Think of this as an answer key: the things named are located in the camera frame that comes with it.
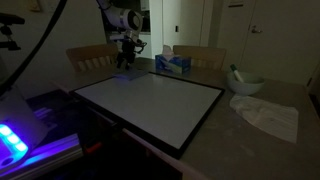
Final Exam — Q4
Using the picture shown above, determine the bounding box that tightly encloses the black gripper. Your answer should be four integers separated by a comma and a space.
116, 41, 135, 70

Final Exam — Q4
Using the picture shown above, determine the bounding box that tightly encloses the blue cloth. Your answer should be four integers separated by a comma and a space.
113, 69, 147, 81

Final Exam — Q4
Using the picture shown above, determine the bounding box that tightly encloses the robot base with blue lights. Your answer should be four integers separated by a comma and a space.
0, 80, 83, 180

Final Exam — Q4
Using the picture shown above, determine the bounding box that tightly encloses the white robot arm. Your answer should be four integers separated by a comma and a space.
96, 0, 147, 70

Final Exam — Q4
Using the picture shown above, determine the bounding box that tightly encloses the wooden chair with slatted back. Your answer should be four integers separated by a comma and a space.
66, 44, 118, 72

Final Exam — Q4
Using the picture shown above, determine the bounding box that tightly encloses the blue tissue box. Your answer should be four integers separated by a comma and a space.
155, 45, 191, 74

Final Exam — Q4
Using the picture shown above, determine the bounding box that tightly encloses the wooden chair near tissue box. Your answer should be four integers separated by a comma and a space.
173, 45, 226, 70

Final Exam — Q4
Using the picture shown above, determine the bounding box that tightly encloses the green capped marker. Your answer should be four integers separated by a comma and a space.
230, 64, 244, 83

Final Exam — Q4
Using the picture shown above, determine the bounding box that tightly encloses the white bowl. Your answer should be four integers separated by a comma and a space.
227, 72, 265, 96

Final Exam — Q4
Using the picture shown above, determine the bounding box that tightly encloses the white paper sheet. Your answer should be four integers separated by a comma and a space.
229, 95, 299, 143

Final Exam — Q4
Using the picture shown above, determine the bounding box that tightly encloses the white board with black frame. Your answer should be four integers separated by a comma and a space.
71, 73, 224, 159

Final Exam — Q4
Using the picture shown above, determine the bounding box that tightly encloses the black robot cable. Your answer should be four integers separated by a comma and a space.
0, 0, 69, 98

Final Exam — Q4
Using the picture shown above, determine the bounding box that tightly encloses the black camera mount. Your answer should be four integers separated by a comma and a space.
0, 13, 25, 51

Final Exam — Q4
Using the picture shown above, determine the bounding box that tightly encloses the silver door handle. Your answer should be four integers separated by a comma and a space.
251, 25, 263, 34

